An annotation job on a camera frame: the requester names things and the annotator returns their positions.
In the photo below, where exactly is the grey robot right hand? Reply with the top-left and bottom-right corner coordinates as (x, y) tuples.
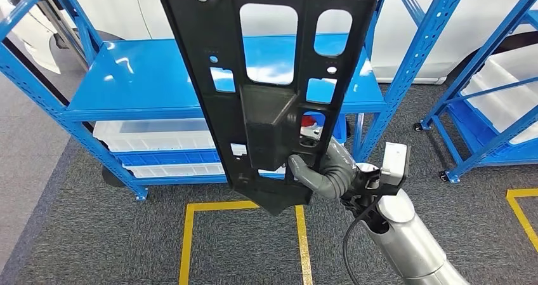
(287, 125), (358, 201)

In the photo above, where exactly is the black plastic panel part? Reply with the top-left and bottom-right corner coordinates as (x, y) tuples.
(152, 0), (386, 217)

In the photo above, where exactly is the red part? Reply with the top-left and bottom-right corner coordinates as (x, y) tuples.
(301, 115), (325, 128)

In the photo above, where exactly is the blue wheeled shelf rack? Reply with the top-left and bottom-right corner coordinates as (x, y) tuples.
(413, 0), (538, 185)

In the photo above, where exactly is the blue metal shelf rack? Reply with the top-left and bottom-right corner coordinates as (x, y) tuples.
(0, 0), (474, 202)

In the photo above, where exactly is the blue plastic bin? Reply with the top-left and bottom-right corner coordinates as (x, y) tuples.
(301, 111), (348, 146)
(113, 148), (222, 168)

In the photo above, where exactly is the yellow floor tape square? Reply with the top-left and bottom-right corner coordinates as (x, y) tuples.
(506, 188), (538, 253)
(178, 201), (315, 285)

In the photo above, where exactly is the translucent white plastic bin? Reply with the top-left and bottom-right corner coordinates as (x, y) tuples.
(93, 118), (218, 153)

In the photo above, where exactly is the large white plastic bin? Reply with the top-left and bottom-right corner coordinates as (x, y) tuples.
(459, 43), (538, 145)

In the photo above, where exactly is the black round floor disc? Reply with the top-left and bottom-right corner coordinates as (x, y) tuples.
(102, 164), (128, 189)

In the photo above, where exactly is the white car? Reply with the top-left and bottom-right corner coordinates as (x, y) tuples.
(0, 0), (538, 86)

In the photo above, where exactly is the thin black bar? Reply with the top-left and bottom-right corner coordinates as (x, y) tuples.
(1, 38), (96, 134)

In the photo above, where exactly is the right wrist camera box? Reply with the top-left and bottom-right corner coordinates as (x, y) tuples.
(379, 142), (411, 188)

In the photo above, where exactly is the black camera cable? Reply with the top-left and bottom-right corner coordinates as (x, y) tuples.
(341, 198), (382, 285)

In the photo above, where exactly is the grey metal post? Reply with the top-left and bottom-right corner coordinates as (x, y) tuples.
(39, 0), (91, 72)

